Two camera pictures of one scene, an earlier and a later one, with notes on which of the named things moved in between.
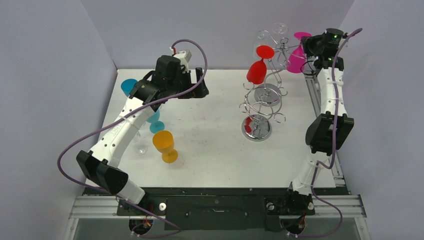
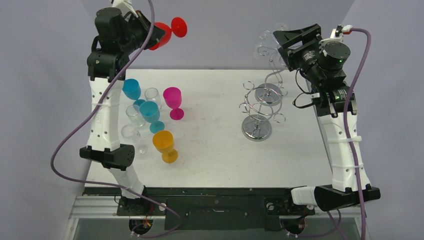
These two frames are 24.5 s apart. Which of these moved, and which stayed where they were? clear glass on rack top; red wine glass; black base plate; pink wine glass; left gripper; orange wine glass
Moved: left gripper; pink wine glass; red wine glass
Stayed: orange wine glass; clear glass on rack top; black base plate
